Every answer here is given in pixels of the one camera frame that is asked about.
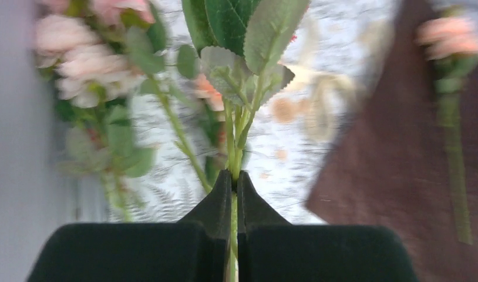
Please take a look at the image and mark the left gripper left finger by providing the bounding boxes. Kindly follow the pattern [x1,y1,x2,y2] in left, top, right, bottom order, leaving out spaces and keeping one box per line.
[28,170,232,281]

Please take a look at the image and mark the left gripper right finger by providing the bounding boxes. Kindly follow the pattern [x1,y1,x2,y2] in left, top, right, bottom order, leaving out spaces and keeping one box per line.
[237,171,418,282]

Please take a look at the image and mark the dark red wrapping paper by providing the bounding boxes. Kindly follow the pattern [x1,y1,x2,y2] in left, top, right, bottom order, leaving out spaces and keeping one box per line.
[307,1,478,281]

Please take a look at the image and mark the green leafy flower stem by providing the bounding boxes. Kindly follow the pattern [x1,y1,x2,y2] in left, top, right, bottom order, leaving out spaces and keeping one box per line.
[176,0,311,282]

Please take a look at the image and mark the pink fake flower bunch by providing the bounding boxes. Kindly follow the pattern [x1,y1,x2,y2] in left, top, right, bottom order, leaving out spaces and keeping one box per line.
[34,1,224,222]

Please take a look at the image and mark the single pink fake rose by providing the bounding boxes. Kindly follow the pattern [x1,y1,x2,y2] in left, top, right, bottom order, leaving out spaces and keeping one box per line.
[415,5,478,244]

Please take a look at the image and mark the floral patterned table mat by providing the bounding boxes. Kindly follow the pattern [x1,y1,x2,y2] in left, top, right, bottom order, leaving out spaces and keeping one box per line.
[93,1,402,224]

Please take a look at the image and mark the cream ribbon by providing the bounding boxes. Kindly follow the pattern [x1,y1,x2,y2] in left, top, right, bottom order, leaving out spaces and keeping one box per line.
[284,16,395,142]

